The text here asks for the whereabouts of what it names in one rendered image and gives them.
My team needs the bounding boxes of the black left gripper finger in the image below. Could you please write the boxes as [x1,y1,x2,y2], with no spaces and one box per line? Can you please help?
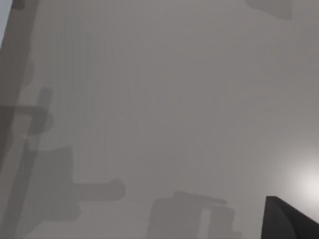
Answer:
[260,196,319,239]

